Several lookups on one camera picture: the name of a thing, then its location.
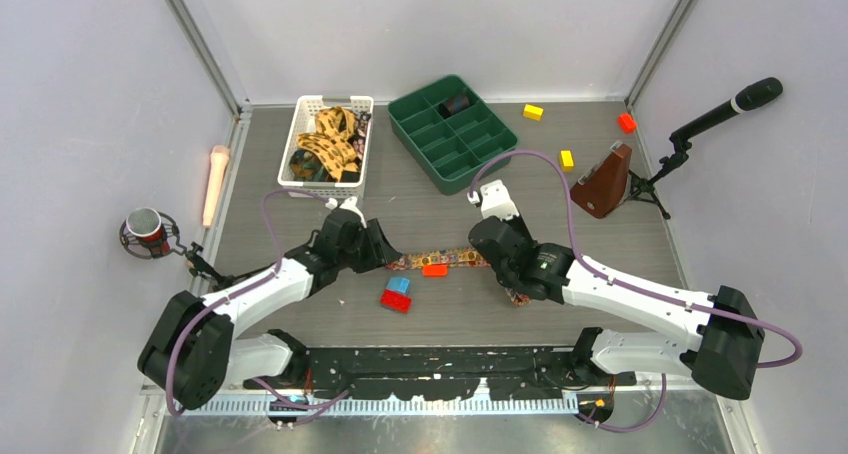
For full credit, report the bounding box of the colourful shell pattern tie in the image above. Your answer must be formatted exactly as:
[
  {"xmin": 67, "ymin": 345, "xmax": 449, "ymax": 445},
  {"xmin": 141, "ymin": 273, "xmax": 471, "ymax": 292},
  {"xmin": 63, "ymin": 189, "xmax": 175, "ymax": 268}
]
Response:
[{"xmin": 385, "ymin": 247, "xmax": 489, "ymax": 273}]

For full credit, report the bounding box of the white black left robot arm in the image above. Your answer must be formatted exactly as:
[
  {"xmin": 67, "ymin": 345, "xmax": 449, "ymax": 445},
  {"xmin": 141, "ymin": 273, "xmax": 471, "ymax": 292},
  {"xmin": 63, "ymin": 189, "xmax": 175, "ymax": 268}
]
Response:
[{"xmin": 138, "ymin": 207, "xmax": 401, "ymax": 414}]

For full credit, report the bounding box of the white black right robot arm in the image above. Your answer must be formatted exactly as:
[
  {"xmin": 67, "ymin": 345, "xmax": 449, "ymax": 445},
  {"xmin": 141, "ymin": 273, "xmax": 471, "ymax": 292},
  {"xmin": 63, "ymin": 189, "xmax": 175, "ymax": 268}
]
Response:
[{"xmin": 468, "ymin": 217, "xmax": 765, "ymax": 400}]

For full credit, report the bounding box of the blue lego brick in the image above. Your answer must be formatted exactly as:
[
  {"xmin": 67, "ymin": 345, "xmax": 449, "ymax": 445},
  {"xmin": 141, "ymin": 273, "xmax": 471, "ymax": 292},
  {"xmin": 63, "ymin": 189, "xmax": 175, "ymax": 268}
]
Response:
[{"xmin": 386, "ymin": 277, "xmax": 411, "ymax": 296}]

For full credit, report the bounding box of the small orange lego brick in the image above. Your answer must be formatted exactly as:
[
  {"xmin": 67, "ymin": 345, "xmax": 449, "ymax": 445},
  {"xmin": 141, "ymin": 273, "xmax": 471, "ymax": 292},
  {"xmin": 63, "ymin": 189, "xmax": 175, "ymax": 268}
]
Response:
[{"xmin": 421, "ymin": 264, "xmax": 449, "ymax": 278}]

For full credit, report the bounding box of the red lego brick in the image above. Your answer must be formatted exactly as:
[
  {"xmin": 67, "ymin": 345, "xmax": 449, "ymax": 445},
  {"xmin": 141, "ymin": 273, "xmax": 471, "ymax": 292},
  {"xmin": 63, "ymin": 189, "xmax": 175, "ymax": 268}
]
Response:
[{"xmin": 380, "ymin": 289, "xmax": 412, "ymax": 314}]

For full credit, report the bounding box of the brown green leaf tie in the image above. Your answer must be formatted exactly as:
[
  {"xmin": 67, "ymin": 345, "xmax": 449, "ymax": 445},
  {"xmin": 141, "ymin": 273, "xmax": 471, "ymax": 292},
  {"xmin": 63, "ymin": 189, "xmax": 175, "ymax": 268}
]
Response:
[{"xmin": 289, "ymin": 149, "xmax": 333, "ymax": 183}]

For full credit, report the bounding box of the yellow block upright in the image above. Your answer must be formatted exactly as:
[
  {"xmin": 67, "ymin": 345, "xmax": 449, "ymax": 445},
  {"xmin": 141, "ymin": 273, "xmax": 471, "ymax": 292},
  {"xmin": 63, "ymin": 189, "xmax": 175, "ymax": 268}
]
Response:
[{"xmin": 559, "ymin": 150, "xmax": 575, "ymax": 172}]

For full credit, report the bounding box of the brown wooden metronome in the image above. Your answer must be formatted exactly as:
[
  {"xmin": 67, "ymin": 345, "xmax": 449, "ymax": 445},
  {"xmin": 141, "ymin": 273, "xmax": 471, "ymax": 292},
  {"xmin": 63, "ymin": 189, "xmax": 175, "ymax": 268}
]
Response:
[{"xmin": 570, "ymin": 141, "xmax": 632, "ymax": 219}]

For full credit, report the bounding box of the yellow beetle pattern tie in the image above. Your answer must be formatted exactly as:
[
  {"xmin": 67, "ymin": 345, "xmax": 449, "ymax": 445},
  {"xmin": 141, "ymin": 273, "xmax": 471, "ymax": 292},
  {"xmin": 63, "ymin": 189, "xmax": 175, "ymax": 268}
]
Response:
[{"xmin": 296, "ymin": 106, "xmax": 360, "ymax": 182}]

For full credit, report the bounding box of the dark floral rose tie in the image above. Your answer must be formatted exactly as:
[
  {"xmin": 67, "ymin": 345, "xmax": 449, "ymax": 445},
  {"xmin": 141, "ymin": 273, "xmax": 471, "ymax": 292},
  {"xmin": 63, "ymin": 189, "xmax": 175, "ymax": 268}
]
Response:
[{"xmin": 349, "ymin": 111, "xmax": 372, "ymax": 162}]

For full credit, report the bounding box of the white perforated plastic basket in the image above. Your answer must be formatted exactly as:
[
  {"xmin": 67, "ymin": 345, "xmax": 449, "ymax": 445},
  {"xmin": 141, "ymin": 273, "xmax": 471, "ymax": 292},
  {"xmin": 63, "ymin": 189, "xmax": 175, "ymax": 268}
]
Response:
[{"xmin": 277, "ymin": 95, "xmax": 374, "ymax": 198}]

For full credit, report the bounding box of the green compartment tray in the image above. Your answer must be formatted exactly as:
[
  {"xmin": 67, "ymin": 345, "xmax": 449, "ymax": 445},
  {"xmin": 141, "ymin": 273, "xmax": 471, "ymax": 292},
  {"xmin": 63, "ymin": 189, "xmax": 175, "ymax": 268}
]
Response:
[{"xmin": 388, "ymin": 74, "xmax": 519, "ymax": 195}]

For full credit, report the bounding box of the black microphone tripod stand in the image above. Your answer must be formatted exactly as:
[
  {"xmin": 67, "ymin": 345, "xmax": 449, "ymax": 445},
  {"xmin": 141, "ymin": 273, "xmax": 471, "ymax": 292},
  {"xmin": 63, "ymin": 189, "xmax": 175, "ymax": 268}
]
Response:
[{"xmin": 622, "ymin": 134, "xmax": 692, "ymax": 221}]

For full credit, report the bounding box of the yellow block near tray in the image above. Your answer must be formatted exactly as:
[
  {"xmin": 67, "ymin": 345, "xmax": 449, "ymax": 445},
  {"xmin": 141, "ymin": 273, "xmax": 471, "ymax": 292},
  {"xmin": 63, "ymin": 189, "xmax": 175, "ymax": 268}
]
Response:
[{"xmin": 522, "ymin": 104, "xmax": 544, "ymax": 121}]

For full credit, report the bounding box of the rolled dark striped tie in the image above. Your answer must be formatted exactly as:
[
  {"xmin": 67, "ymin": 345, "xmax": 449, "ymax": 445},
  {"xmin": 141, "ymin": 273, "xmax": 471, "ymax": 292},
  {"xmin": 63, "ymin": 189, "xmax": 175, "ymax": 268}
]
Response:
[{"xmin": 437, "ymin": 93, "xmax": 472, "ymax": 119}]

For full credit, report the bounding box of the orange red block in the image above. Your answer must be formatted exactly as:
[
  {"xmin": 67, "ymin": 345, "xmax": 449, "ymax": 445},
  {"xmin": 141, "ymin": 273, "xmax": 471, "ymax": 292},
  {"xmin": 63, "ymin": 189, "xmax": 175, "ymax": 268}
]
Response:
[{"xmin": 617, "ymin": 113, "xmax": 638, "ymax": 134}]

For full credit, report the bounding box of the red silver studio microphone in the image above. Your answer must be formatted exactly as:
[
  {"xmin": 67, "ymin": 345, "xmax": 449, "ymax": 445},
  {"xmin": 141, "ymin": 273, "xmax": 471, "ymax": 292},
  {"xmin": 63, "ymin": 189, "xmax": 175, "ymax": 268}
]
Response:
[{"xmin": 118, "ymin": 207, "xmax": 203, "ymax": 264}]

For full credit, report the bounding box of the black handheld microphone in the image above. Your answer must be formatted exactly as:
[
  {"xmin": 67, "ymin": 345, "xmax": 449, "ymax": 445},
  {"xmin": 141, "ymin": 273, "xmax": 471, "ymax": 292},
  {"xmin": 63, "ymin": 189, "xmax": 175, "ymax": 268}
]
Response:
[{"xmin": 669, "ymin": 77, "xmax": 784, "ymax": 152}]

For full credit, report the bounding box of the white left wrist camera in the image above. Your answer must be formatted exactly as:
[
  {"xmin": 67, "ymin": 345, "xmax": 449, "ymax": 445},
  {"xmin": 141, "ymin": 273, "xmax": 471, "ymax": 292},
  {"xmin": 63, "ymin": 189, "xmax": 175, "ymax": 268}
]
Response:
[{"xmin": 325, "ymin": 196, "xmax": 367, "ymax": 227}]

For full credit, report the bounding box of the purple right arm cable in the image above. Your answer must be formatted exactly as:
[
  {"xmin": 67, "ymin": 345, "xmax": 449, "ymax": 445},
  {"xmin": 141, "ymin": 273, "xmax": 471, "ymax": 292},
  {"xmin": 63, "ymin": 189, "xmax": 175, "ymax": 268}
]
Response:
[{"xmin": 467, "ymin": 149, "xmax": 804, "ymax": 434}]

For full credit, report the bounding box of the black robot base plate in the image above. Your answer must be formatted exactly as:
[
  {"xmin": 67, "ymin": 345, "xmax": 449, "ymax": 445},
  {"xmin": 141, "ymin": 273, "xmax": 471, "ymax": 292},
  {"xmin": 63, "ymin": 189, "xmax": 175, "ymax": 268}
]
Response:
[{"xmin": 264, "ymin": 346, "xmax": 636, "ymax": 401}]

